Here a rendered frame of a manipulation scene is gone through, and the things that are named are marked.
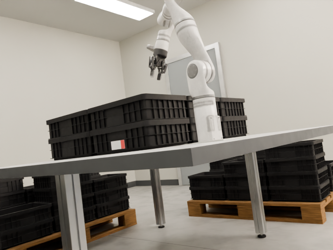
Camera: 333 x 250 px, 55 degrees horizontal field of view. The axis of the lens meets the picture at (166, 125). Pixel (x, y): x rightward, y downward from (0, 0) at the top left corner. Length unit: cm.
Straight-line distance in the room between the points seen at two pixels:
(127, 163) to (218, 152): 23
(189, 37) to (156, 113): 34
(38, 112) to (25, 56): 84
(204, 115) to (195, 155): 58
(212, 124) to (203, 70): 22
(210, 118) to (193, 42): 33
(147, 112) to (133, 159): 55
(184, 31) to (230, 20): 359
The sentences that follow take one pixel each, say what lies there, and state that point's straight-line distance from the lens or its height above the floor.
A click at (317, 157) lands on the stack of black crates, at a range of 265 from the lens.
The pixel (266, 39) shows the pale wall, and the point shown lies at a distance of 463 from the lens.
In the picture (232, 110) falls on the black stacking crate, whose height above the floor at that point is 85.
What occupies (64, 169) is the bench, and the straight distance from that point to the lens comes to 104.
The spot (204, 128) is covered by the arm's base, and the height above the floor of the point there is 75.
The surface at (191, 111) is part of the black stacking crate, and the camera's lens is 155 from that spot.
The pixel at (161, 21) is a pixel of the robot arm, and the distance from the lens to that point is 177.
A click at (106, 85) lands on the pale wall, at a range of 590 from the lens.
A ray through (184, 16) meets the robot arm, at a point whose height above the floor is 123.
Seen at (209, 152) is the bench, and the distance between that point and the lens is 73.
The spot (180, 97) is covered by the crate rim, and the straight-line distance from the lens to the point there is 148.
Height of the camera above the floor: 71
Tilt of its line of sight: 3 degrees up
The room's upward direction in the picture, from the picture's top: 7 degrees counter-clockwise
